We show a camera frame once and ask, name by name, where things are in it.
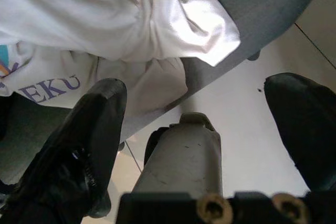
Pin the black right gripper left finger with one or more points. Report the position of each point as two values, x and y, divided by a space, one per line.
78 142

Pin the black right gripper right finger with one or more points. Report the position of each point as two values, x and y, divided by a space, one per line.
309 129

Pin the white printed t-shirt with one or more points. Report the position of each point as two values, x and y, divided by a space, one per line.
105 19

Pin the grey fabric ottoman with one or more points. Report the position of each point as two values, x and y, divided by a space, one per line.
262 11

